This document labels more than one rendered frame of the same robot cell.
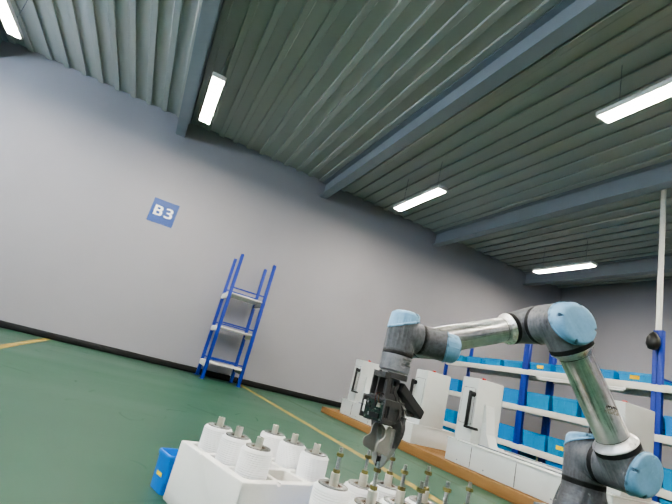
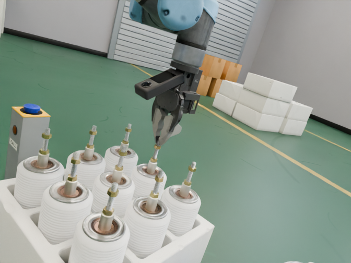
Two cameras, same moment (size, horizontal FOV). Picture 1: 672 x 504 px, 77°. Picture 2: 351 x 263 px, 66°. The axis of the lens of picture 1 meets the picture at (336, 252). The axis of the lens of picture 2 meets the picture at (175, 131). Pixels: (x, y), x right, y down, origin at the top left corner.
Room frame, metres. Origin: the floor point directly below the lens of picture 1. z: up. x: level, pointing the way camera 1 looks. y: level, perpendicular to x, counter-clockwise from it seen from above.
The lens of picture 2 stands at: (1.72, -0.32, 0.58)
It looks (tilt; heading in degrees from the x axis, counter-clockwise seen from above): 17 degrees down; 169
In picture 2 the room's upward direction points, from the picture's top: 17 degrees clockwise
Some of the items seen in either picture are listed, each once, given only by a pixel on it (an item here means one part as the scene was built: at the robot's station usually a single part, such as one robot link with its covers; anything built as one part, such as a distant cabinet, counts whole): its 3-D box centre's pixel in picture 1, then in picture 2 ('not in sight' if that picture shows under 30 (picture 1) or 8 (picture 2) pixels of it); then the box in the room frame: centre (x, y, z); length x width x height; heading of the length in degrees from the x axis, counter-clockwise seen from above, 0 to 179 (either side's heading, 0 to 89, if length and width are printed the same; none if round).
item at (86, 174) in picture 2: not in sight; (81, 187); (1.07, -0.39, 0.16); 0.10 x 0.10 x 0.18
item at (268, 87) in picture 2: not in sight; (269, 87); (-1.15, 1.12, 0.45); 0.39 x 0.39 x 0.18; 22
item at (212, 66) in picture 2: not in sight; (211, 66); (-2.49, 0.76, 0.45); 0.30 x 0.24 x 0.30; 23
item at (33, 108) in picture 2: not in sight; (31, 109); (0.99, -0.56, 0.32); 0.04 x 0.04 x 0.02
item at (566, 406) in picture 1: (576, 409); not in sight; (5.86, -3.71, 0.90); 0.50 x 0.38 x 0.21; 112
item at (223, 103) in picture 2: not in sight; (234, 106); (-1.54, 0.97, 0.09); 0.39 x 0.39 x 0.18; 22
